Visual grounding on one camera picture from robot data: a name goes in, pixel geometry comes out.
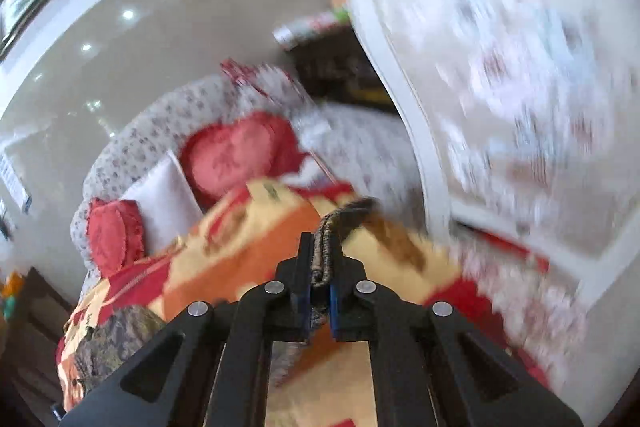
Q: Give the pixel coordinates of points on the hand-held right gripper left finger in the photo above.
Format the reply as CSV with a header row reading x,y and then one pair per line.
x,y
300,307

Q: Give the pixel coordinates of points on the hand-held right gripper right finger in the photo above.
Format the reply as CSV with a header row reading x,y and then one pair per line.
x,y
334,307

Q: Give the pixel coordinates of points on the orange red printed blanket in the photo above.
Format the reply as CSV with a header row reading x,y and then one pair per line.
x,y
260,252

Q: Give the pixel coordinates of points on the red heart-shaped pillow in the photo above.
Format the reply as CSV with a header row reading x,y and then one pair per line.
x,y
112,237
235,157

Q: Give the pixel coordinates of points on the white square pillow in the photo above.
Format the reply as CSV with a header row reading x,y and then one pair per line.
x,y
160,202

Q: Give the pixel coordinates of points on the red white patterned cloth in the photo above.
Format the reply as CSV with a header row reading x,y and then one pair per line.
x,y
265,82

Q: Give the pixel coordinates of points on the grey floral padded headboard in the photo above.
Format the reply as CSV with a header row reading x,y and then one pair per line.
x,y
150,127

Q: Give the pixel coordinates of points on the dark carved wooden nightstand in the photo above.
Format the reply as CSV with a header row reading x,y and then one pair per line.
x,y
340,72

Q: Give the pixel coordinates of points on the dark wooden cabinet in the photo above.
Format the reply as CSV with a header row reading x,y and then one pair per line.
x,y
35,337

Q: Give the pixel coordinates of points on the white printed box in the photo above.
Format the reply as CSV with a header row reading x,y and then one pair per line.
x,y
305,29

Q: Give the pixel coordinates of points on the white patterned chair cushion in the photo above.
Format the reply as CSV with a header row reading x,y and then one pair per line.
x,y
500,57

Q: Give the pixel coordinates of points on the white wall paper sheet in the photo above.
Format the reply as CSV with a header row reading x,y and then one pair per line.
x,y
15,182

